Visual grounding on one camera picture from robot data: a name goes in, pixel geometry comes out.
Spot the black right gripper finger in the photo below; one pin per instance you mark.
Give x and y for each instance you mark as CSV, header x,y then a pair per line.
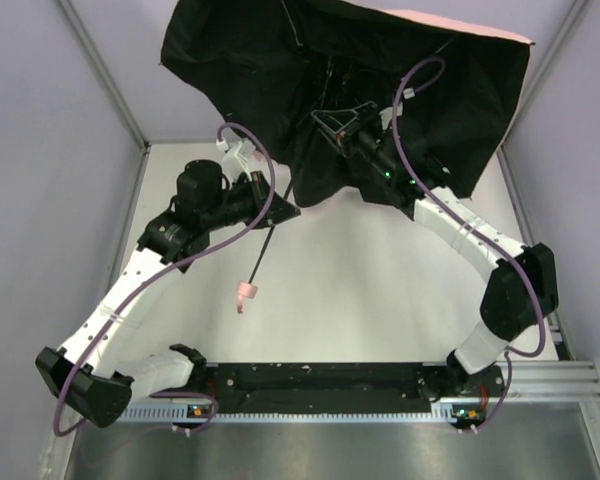
x,y
333,126
359,114

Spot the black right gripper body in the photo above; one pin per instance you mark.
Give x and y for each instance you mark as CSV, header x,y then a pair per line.
x,y
350,135

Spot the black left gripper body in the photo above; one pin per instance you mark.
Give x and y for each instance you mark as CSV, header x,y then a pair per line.
x,y
261,195

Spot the pink and black folding umbrella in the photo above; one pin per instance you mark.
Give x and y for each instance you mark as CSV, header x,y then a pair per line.
x,y
266,65

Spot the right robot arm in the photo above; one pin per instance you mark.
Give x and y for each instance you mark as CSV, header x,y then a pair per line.
x,y
521,283

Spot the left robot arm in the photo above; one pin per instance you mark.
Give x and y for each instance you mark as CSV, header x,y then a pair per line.
x,y
87,373

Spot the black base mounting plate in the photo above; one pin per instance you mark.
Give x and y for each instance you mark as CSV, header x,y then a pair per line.
x,y
338,387

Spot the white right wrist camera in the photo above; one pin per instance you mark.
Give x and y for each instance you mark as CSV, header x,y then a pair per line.
x,y
387,114

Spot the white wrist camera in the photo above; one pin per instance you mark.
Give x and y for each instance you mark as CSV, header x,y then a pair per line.
x,y
387,114
238,156

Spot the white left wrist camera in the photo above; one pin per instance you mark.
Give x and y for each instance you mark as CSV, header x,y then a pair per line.
x,y
238,156

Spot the aluminium frame post left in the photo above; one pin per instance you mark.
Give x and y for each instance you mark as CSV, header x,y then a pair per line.
x,y
101,72

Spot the aluminium frame post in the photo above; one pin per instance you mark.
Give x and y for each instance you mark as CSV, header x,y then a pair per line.
x,y
101,72
541,71

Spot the aluminium frame post right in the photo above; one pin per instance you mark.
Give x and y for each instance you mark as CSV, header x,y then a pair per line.
x,y
541,71

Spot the grey slotted cable duct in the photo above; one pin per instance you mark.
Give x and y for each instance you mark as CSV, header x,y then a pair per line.
x,y
190,412

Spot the aluminium frame rail front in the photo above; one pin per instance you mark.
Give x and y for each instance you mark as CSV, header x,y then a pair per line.
x,y
554,382

